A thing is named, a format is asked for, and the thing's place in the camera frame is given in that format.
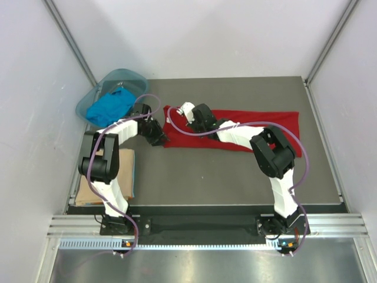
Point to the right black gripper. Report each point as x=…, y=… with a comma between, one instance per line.
x=192, y=126

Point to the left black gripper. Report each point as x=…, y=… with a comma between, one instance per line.
x=155, y=140

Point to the red t-shirt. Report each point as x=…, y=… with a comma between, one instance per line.
x=288, y=119

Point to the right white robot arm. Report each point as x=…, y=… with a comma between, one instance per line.
x=274, y=154

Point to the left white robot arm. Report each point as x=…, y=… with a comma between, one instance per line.
x=99, y=162

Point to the teal plastic basket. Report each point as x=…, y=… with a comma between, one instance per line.
x=119, y=78

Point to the folded tan t-shirt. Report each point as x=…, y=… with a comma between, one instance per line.
x=125, y=179

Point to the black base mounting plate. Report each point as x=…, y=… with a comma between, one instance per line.
x=199, y=225

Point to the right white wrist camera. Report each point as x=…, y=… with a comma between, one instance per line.
x=186, y=110

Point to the slotted cable duct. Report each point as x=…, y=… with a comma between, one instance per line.
x=119, y=244

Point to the aluminium frame rail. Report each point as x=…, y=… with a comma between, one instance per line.
x=322, y=225

